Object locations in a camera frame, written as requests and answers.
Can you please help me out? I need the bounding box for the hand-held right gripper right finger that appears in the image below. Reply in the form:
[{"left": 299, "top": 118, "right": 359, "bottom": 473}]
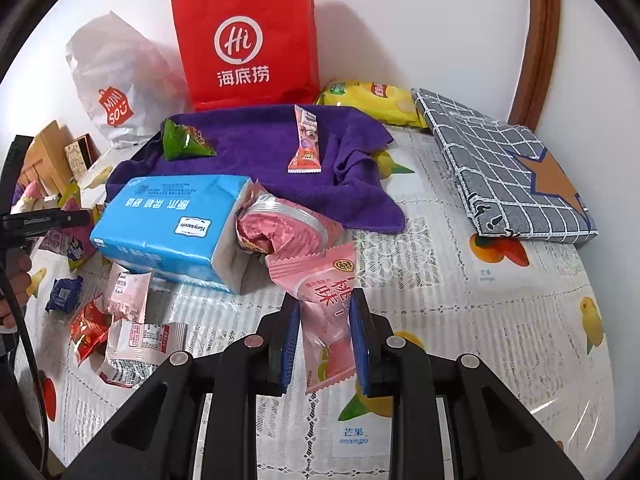
[{"left": 350, "top": 287, "right": 583, "bottom": 480}]

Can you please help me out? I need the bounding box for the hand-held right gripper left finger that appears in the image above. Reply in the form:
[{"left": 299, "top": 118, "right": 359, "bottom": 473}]
[{"left": 62, "top": 292, "right": 301, "bottom": 480}]

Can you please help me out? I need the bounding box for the pink peach snack packet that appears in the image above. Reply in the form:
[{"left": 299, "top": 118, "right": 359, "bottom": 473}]
[{"left": 265, "top": 240, "right": 363, "bottom": 395}]

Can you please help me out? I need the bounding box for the pale pink snack packet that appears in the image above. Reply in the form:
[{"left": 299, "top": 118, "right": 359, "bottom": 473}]
[{"left": 95, "top": 262, "right": 152, "bottom": 325}]

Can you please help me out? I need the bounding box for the person's left hand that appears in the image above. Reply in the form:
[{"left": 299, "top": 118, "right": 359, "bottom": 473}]
[{"left": 0, "top": 255, "right": 32, "bottom": 333}]

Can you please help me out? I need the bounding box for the pink cartoon snack packet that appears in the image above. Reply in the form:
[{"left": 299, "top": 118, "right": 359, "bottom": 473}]
[{"left": 42, "top": 200, "right": 106, "bottom": 263}]

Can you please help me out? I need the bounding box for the brown cardboard box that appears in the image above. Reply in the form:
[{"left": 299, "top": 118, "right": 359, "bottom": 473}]
[{"left": 22, "top": 121, "right": 76, "bottom": 196}]

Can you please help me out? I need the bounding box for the patterned brown box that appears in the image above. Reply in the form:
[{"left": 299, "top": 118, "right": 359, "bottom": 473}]
[{"left": 64, "top": 134, "right": 101, "bottom": 181}]

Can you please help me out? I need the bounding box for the small blue snack packet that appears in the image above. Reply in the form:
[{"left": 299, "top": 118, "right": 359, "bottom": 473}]
[{"left": 45, "top": 276, "right": 84, "bottom": 315}]

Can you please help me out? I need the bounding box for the blue tissue pack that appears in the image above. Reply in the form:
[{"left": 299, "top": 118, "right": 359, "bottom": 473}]
[{"left": 90, "top": 175, "right": 261, "bottom": 295}]

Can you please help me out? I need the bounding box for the crumpled pink snack packet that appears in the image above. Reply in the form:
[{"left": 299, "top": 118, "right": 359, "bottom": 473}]
[{"left": 236, "top": 182, "right": 346, "bottom": 256}]

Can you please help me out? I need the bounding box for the white red label snack packet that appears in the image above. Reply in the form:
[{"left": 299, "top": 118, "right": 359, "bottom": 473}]
[{"left": 97, "top": 319, "right": 188, "bottom": 388}]

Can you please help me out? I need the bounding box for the fruit printed tablecloth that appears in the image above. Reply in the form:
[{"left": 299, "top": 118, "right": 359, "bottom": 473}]
[{"left": 15, "top": 125, "right": 616, "bottom": 480}]

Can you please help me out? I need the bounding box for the green snack packet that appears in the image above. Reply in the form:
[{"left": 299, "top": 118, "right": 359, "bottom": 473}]
[{"left": 161, "top": 119, "right": 218, "bottom": 162}]

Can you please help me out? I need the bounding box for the white plastic bag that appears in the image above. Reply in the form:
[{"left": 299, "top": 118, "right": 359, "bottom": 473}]
[{"left": 66, "top": 11, "right": 193, "bottom": 150}]

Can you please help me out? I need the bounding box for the pink stick snack packet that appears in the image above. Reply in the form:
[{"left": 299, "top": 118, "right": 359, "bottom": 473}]
[{"left": 287, "top": 104, "right": 323, "bottom": 175}]

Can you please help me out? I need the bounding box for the grey checked folded cloth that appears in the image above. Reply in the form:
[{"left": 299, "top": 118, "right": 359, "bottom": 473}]
[{"left": 411, "top": 88, "right": 599, "bottom": 245}]

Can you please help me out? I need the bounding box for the purple towel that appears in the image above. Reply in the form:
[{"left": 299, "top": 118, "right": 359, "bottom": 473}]
[{"left": 105, "top": 105, "right": 406, "bottom": 235}]

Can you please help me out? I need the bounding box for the yellow chips bag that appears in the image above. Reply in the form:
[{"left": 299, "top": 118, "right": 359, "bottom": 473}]
[{"left": 314, "top": 80, "right": 430, "bottom": 128}]

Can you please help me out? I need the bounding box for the red paper bag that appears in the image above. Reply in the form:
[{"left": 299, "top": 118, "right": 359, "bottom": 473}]
[{"left": 171, "top": 0, "right": 321, "bottom": 112}]

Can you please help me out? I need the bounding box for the brown wooden door frame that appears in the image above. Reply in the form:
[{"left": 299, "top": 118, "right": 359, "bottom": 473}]
[{"left": 507, "top": 0, "right": 563, "bottom": 131}]

